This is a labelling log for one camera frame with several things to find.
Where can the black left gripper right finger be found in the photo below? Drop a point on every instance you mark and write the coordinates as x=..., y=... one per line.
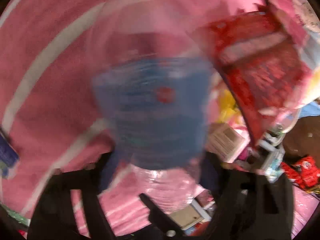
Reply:
x=248, y=206

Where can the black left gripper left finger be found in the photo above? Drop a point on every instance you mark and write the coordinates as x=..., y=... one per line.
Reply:
x=69, y=208

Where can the blue white tissue pack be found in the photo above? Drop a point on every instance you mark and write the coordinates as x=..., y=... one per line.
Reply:
x=9, y=159

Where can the red snack wrapper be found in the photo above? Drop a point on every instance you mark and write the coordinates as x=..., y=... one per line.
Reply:
x=259, y=62

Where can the clear bottle blue label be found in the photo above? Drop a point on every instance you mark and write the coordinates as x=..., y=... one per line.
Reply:
x=151, y=82

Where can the red plastic bag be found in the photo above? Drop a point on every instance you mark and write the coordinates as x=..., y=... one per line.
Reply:
x=303, y=173

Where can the pink white striped bed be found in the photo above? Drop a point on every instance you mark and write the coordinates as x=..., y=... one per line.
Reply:
x=47, y=109

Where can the blue towel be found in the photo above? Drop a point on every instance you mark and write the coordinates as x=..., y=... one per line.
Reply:
x=311, y=109

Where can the colourful patchwork quilt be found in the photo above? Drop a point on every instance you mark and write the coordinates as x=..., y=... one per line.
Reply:
x=301, y=20

